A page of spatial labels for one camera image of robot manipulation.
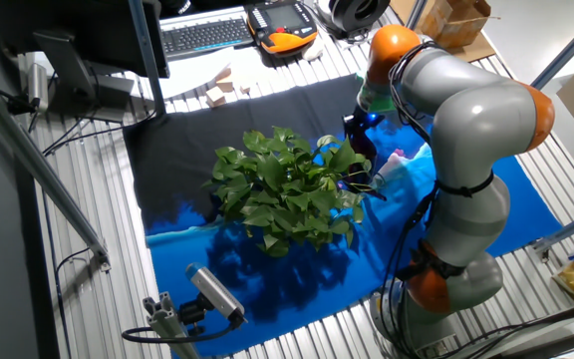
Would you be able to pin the black camera ball mount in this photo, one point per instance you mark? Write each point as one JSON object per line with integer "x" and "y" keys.
{"x": 192, "y": 313}

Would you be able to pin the small pale wooden block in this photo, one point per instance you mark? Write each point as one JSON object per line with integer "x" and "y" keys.
{"x": 245, "y": 89}

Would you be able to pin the grey monitor stand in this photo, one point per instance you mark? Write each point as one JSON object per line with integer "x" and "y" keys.
{"x": 68, "y": 70}

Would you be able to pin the small silver camera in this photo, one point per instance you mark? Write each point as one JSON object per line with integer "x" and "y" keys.
{"x": 38, "y": 85}

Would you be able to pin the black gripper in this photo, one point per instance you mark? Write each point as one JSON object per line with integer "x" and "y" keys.
{"x": 364, "y": 124}

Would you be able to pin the green leafy potted plant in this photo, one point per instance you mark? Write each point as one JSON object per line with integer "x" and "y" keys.
{"x": 287, "y": 189}

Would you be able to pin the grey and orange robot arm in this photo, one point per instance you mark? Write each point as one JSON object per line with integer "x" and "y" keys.
{"x": 481, "y": 119}

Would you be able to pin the black round fan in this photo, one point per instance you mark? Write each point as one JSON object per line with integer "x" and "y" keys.
{"x": 359, "y": 12}

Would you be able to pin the long aluminium frame rail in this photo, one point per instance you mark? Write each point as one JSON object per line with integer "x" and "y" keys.
{"x": 38, "y": 164}

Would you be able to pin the aluminium frame post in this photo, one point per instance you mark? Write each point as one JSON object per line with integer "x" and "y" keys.
{"x": 566, "y": 50}
{"x": 146, "y": 55}
{"x": 417, "y": 10}
{"x": 571, "y": 228}

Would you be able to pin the white crumpled cloth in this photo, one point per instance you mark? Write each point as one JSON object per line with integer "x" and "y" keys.
{"x": 313, "y": 50}

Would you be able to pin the orange and grey teach pendant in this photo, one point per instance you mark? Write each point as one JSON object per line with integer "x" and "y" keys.
{"x": 282, "y": 25}

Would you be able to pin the blue and black printed cloth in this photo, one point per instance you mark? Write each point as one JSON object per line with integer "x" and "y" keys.
{"x": 267, "y": 289}

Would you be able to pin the black computer monitor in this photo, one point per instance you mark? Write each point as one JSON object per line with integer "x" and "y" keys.
{"x": 92, "y": 30}

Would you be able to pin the silver camera with blue end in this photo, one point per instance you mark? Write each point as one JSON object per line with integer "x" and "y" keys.
{"x": 214, "y": 291}

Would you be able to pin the black computer keyboard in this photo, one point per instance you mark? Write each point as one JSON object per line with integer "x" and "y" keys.
{"x": 202, "y": 35}

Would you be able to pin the short aluminium profile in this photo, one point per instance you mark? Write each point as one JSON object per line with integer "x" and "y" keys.
{"x": 167, "y": 324}

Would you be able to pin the person in dark clothing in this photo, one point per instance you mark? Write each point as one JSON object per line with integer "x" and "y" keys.
{"x": 177, "y": 5}

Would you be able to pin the flat brown cardboard sheet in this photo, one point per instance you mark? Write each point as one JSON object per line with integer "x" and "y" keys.
{"x": 481, "y": 50}

